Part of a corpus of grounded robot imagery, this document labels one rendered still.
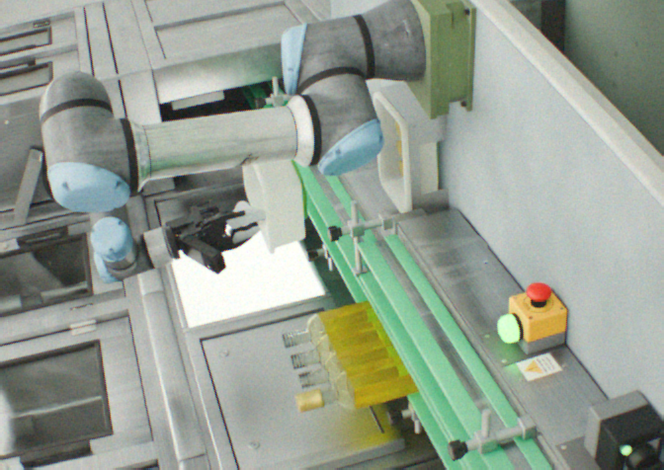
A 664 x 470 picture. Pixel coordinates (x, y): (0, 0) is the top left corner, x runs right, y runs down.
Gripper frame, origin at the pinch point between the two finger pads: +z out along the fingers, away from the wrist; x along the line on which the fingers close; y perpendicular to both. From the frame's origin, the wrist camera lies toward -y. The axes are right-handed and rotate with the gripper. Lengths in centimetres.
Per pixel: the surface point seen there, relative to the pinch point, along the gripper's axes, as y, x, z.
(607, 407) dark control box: -80, -15, 31
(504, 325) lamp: -55, -10, 27
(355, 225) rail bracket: -13.5, -2.5, 15.0
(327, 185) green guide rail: 22.3, 14.3, 17.6
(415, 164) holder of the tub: -8.6, -8.1, 29.9
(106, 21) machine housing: 121, 2, -23
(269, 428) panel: -33.6, 21.5, -13.0
